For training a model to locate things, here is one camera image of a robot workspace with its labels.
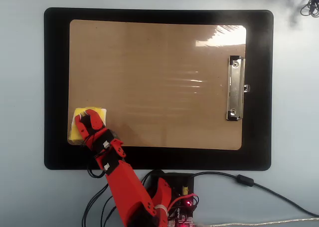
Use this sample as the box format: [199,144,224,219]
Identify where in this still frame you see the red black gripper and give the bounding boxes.
[74,109,113,149]

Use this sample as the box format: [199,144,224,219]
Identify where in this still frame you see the yellow sponge with black knob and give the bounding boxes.
[68,107,108,146]

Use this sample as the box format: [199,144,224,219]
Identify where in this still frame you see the brown clipboard board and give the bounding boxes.
[67,19,248,151]

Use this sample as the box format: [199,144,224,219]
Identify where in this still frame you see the controller circuit board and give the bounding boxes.
[168,197,199,227]

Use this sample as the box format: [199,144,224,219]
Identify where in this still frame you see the black mat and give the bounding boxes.
[43,7,274,172]

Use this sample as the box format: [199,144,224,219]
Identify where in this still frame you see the metal clipboard clip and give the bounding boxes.
[225,54,251,122]

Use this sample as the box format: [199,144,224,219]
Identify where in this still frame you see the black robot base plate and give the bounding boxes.
[147,172,195,223]

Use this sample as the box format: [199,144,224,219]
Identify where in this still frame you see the red wire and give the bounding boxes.
[166,193,199,214]

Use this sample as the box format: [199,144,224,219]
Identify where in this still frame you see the black power cable with ferrite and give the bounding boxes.
[191,171,319,218]

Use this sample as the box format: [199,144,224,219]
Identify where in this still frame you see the silver USB cable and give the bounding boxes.
[196,217,319,227]

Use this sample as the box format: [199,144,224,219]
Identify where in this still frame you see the coiled black cable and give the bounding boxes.
[300,0,319,18]

